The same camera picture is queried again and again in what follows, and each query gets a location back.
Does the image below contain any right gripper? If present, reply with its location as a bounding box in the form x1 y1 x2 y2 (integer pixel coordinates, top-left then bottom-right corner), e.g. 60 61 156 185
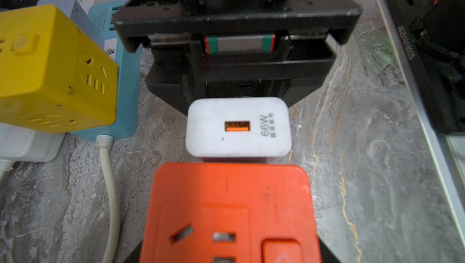
112 0 363 114

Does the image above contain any white 66W charger plug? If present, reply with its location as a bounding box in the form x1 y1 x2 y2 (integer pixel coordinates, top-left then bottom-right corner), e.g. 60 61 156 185
185 97 292 160

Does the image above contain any teal power strip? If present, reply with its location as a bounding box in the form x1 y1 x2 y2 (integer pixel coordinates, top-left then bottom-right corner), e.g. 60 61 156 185
71 0 142 143

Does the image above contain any yellow cube socket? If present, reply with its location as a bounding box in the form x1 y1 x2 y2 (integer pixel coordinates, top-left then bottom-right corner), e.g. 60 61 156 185
1 4 119 134

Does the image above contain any red cube socket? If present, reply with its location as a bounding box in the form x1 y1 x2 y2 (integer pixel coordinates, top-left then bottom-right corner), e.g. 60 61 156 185
140 163 322 263

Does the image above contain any white power strip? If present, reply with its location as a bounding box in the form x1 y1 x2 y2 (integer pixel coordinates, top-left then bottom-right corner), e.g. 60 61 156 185
1 123 65 163

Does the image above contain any white coiled cable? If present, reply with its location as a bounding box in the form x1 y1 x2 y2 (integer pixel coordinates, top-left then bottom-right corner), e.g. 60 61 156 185
96 135 121 263

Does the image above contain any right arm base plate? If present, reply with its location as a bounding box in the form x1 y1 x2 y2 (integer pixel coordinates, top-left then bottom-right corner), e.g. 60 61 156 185
386 0 465 134

